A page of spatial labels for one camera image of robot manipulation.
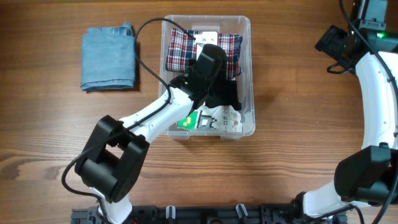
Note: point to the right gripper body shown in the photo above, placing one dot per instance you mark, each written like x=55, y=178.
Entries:
x=334, y=38

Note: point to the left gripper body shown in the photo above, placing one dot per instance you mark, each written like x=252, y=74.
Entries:
x=219, y=77

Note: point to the black garment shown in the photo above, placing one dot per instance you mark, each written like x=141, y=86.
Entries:
x=223, y=93

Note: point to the red plaid shirt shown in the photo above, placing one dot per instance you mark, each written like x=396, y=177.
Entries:
x=182, y=48

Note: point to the white printed t-shirt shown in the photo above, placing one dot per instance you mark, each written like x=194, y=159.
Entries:
x=222, y=118

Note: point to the blue denim jeans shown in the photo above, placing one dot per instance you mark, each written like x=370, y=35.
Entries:
x=108, y=58

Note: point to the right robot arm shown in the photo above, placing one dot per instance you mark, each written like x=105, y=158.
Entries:
x=368, y=177

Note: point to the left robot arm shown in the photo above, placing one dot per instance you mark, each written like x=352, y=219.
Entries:
x=115, y=152

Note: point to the clear plastic storage bin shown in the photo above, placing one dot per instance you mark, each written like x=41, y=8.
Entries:
x=227, y=25

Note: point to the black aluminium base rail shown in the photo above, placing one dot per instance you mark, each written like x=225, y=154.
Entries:
x=261, y=214

